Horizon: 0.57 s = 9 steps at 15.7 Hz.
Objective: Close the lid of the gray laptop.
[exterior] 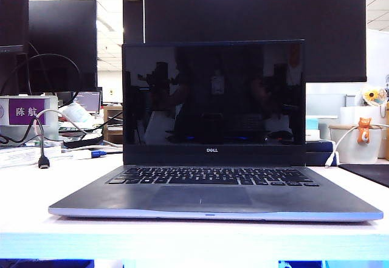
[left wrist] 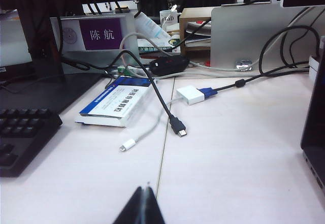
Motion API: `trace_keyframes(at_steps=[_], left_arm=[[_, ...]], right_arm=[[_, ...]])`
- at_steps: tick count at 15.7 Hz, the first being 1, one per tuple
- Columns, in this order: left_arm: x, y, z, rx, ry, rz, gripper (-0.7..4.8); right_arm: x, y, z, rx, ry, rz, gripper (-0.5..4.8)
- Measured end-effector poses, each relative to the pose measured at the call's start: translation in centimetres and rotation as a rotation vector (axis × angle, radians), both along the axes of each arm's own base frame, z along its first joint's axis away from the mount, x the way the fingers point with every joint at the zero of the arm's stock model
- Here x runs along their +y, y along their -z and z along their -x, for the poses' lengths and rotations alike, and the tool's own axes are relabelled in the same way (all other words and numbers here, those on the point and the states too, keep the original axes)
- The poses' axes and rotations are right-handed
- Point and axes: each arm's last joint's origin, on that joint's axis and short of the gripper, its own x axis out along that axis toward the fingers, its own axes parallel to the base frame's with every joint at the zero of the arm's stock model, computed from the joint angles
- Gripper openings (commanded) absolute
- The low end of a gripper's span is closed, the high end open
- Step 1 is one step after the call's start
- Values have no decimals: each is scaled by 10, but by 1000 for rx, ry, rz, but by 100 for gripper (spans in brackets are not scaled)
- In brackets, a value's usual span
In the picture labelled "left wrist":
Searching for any gray cable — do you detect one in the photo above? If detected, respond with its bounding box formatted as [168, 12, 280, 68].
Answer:
[119, 31, 311, 79]

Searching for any blue VGA plug black cable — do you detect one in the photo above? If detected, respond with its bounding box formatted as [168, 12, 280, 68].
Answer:
[198, 25, 321, 95]

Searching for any white adapter with white cable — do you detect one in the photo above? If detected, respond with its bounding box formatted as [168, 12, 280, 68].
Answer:
[118, 86, 205, 153]

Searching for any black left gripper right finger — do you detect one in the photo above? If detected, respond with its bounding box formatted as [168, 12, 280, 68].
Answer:
[143, 185, 166, 224]

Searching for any black keyboard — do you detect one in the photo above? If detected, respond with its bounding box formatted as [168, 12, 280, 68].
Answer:
[0, 108, 63, 178]

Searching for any blue and white book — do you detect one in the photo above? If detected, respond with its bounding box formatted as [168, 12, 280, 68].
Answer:
[74, 77, 158, 129]

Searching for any wooden desk shelf box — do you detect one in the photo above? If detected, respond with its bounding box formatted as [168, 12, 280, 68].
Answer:
[178, 7, 213, 57]

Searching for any purple name plate holder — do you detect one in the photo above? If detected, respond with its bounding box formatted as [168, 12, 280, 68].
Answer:
[50, 15, 135, 57]

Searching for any white cream tube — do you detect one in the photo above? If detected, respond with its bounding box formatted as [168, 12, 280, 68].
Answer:
[136, 11, 171, 41]

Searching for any gray laptop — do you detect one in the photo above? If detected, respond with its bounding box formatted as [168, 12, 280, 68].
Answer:
[300, 53, 325, 202]

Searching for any white printed mug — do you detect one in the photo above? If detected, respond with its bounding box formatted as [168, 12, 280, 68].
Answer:
[159, 9, 183, 33]

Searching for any black HDMI cable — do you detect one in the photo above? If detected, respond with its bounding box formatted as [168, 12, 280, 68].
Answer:
[105, 49, 188, 139]

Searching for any black monitor with silver stand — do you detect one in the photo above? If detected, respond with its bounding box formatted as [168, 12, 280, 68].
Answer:
[210, 0, 325, 70]

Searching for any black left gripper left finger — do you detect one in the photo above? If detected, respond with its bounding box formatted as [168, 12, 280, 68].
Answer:
[113, 186, 144, 224]

